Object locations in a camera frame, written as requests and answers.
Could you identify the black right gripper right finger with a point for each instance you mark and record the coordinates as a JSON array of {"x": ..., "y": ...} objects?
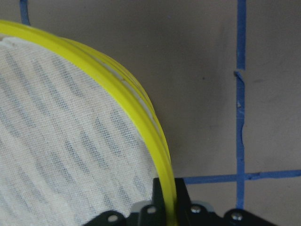
[{"x": 183, "y": 204}]

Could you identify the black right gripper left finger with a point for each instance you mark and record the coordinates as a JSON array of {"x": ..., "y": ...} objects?
[{"x": 154, "y": 213}]

